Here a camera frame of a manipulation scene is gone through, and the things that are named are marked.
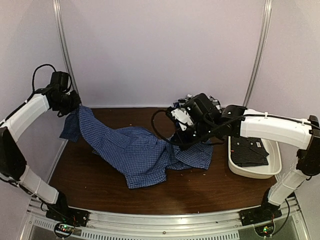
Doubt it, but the aluminium frame post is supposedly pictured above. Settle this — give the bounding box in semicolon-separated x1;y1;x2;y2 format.
52;0;80;97
242;0;273;107

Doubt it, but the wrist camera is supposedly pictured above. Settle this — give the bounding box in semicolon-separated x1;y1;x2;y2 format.
169;93;221;131
50;71;70;89

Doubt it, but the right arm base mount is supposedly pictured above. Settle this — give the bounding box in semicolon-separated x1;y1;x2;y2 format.
239;206;282;226

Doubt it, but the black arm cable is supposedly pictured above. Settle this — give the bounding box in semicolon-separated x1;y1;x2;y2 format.
0;64;73;126
150;108;226;146

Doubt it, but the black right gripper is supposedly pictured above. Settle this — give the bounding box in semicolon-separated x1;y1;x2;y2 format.
171;119;216;152

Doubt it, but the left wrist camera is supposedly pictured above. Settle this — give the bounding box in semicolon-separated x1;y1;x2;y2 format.
50;71;70;89

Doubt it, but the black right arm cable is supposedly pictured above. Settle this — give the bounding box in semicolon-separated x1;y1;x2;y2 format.
150;108;226;146

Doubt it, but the blue checked long sleeve shirt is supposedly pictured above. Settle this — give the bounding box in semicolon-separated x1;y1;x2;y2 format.
60;106;214;189

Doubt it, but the white plastic bin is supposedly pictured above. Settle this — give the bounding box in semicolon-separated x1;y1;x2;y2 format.
227;136;282;179

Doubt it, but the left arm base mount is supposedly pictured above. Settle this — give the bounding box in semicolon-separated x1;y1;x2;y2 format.
45;206;90;227

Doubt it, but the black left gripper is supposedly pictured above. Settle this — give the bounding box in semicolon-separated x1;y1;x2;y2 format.
54;90;82;116

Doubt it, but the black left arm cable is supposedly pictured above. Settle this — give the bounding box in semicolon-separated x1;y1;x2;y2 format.
0;64;73;126

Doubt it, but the left circuit board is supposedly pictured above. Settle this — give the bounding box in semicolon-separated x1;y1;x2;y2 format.
53;222;75;238

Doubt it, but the left aluminium frame post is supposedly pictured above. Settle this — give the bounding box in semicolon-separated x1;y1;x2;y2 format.
52;0;80;97

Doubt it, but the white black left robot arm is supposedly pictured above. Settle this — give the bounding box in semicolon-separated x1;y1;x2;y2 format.
0;86;81;222

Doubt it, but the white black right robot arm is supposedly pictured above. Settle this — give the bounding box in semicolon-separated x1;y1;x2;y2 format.
166;105;320;221

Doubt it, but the black white plaid folded shirt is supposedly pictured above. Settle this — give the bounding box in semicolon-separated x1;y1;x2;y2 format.
178;94;223;113

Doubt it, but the right aluminium frame post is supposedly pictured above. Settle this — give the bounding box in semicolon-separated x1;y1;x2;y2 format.
242;0;273;107

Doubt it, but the dark striped folded shirt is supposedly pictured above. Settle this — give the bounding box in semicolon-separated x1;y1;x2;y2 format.
230;137;269;168

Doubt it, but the aluminium front rail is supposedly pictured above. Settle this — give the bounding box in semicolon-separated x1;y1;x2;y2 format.
24;197;306;240

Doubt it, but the circuit board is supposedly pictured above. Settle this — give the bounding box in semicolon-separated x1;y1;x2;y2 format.
53;222;75;238
254;223;275;238

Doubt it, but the right circuit board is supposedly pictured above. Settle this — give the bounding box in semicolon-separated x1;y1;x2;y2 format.
254;223;275;238

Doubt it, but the dark blue folded printed shirt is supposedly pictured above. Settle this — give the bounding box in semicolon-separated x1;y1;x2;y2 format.
173;99;184;111

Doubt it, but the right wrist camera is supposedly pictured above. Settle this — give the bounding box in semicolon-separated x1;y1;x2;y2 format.
169;93;221;131

